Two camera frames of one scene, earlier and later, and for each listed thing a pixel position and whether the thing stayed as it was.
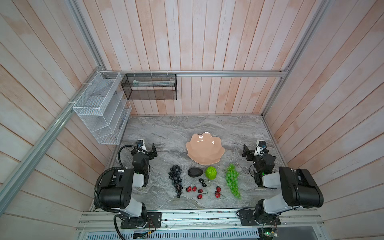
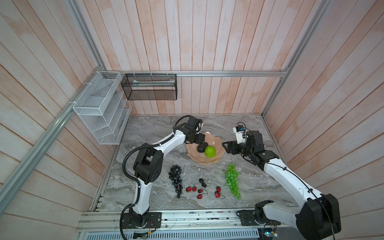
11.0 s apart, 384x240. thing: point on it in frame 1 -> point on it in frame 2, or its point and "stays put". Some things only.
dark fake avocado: [194, 172] -> [201, 147]
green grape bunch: [232, 175] stays put
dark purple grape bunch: [174, 173] stays put
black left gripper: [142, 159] -> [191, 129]
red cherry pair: [200, 196] stays put
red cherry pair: [188, 189] stays put
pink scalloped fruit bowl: [204, 148] stays put
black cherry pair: [204, 185] stays put
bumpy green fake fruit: [211, 172] -> [210, 151]
